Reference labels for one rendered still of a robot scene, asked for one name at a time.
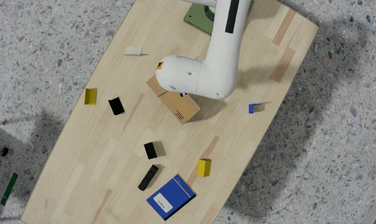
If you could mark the black stapler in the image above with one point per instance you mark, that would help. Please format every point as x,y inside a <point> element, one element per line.
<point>148,177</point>

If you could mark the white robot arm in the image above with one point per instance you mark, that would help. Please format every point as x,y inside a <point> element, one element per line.
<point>216,76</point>

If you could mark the blue notebook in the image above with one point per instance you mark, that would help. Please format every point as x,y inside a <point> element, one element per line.
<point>171,197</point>

